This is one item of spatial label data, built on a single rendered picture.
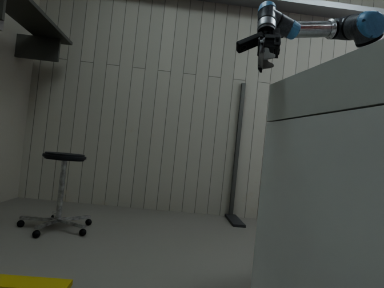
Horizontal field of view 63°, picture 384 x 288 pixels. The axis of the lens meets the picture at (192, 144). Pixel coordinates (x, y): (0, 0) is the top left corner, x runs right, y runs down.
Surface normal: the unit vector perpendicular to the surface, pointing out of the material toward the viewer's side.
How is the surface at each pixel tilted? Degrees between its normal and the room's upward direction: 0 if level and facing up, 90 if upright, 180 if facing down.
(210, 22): 90
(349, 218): 90
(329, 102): 90
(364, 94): 90
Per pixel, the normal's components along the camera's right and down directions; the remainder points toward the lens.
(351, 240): -0.97, -0.11
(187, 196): 0.06, -0.02
